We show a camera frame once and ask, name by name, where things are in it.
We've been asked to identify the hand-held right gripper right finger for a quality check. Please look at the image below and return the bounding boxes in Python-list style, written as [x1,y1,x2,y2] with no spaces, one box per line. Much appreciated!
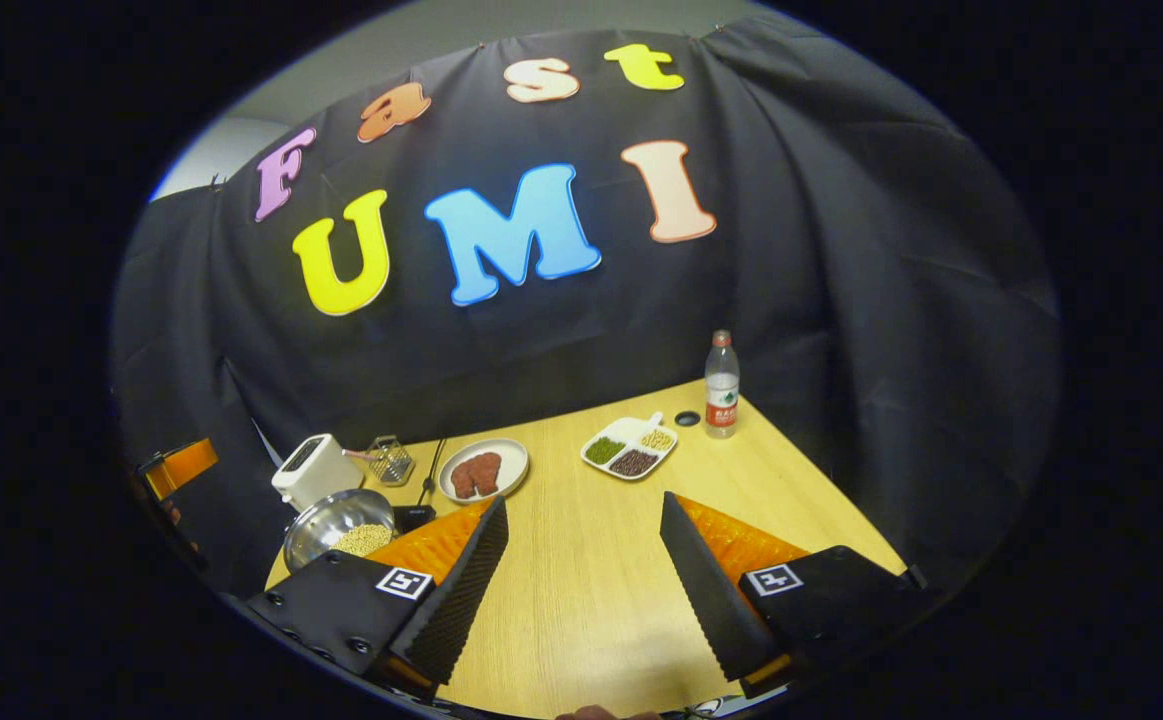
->
[659,490,927,698]

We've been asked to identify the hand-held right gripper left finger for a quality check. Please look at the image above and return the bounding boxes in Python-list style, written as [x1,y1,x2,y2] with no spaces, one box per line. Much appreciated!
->
[246,495,510,691]

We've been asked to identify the steel pot with black handles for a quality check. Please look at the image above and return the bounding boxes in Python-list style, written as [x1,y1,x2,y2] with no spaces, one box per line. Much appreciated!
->
[282,488,397,573]

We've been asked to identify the pile of soybeans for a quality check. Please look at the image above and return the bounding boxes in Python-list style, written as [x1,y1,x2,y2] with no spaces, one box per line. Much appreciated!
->
[331,523,394,558]

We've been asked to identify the white toaster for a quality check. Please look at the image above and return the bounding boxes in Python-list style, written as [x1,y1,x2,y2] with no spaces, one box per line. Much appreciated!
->
[271,433,365,513]

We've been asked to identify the round white plate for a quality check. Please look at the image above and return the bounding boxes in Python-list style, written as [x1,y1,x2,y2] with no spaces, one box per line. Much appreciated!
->
[437,438,530,504]

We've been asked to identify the white divided dish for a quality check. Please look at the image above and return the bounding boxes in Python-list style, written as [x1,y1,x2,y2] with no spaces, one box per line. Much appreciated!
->
[581,412,679,482]

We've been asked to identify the clear plastic water bottle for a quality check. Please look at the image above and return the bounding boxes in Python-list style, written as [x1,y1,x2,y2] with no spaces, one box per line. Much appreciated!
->
[704,330,741,440]

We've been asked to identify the black power cable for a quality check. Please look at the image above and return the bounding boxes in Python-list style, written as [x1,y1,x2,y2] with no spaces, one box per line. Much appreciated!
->
[419,438,448,506]

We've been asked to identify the small wire mesh basket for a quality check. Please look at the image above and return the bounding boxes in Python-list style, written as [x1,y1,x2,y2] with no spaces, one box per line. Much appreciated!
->
[368,435,415,487]

